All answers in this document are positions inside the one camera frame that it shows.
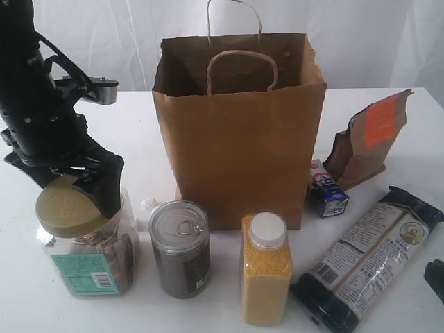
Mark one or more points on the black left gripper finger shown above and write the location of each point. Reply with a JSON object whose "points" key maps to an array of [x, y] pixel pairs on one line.
{"points": [[102, 182], [42, 176]]}

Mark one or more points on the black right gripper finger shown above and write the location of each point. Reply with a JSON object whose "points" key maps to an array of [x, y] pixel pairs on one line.
{"points": [[434, 276]]}

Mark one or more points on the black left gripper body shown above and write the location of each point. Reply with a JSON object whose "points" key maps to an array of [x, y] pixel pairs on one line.
{"points": [[43, 128]]}

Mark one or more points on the clear jar with gold lid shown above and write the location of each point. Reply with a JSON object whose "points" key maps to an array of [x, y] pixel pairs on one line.
{"points": [[95, 256]]}

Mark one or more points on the dark can with pull-tab lid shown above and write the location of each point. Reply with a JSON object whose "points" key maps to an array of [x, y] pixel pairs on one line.
{"points": [[180, 237]]}

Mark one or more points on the brown paper shopping bag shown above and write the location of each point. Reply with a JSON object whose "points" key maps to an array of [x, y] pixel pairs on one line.
{"points": [[239, 117]]}

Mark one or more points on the yellow grain bottle white cap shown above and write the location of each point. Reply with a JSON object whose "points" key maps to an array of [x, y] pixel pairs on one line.
{"points": [[266, 268]]}

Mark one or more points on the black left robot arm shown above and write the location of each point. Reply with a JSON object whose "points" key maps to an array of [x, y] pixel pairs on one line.
{"points": [[21, 59]]}

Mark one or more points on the long noodle package black ends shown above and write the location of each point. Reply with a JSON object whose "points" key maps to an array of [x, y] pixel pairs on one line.
{"points": [[347, 279]]}

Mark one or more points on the small blue white carton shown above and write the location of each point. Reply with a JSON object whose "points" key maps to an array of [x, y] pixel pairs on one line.
{"points": [[325, 196]]}

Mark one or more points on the brown pouch with orange label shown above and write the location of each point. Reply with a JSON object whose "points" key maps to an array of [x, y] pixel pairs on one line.
{"points": [[358, 153]]}

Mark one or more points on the silver wrist camera on left arm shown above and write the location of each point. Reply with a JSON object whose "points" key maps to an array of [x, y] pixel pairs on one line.
{"points": [[101, 90]]}

